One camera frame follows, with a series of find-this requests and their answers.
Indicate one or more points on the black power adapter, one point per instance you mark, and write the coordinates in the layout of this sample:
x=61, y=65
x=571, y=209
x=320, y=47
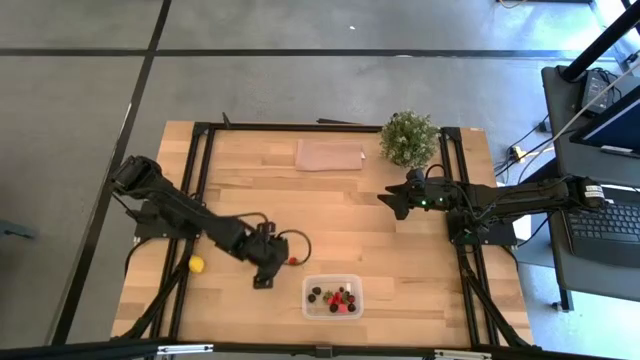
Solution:
x=595, y=90

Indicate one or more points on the black computer monitor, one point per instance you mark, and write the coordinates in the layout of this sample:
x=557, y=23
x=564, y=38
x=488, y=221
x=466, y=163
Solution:
x=615, y=127

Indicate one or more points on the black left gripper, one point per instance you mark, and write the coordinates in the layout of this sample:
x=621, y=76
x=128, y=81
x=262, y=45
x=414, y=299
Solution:
x=267, y=252

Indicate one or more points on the yellow plug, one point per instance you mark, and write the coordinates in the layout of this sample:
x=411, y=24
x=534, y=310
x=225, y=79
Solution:
x=517, y=152

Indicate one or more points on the green potted plant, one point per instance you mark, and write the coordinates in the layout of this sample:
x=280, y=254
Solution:
x=409, y=140

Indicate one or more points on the short black pole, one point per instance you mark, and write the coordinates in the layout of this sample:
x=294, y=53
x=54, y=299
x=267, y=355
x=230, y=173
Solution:
x=542, y=175

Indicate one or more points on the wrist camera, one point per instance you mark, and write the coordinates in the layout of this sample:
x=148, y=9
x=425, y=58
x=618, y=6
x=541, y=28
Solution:
x=415, y=176
x=265, y=228

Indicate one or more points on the folded beige cloth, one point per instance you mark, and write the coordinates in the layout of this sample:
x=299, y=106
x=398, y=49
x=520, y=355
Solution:
x=327, y=155

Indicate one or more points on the clear plastic tupperware container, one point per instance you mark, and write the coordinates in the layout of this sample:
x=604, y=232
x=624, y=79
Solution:
x=320, y=313

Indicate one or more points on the black rig crossbar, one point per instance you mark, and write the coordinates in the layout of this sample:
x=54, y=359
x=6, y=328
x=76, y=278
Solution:
x=100, y=350

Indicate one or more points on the black monitor desk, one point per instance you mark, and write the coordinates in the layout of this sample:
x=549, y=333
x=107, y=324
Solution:
x=575, y=160

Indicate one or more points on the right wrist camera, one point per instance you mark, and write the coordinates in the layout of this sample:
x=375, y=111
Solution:
x=415, y=176

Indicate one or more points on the yellow lemon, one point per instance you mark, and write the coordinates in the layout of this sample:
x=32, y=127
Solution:
x=196, y=264

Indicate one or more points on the long black pole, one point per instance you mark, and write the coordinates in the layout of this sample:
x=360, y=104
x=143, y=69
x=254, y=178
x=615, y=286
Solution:
x=600, y=42

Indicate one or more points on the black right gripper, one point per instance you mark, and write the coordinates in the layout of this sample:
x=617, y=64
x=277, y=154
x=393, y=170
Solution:
x=425, y=196

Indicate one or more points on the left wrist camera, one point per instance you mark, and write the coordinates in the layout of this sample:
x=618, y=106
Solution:
x=265, y=228

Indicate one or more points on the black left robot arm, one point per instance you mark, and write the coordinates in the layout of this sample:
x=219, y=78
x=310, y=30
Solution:
x=190, y=210

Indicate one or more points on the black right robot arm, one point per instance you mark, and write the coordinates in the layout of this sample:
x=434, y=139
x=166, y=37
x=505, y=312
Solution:
x=525, y=197

